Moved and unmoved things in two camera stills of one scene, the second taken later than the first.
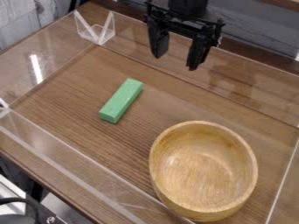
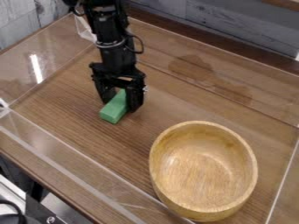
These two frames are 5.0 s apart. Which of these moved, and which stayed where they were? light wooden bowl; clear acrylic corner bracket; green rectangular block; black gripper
Moved: black gripper
Stayed: green rectangular block; light wooden bowl; clear acrylic corner bracket
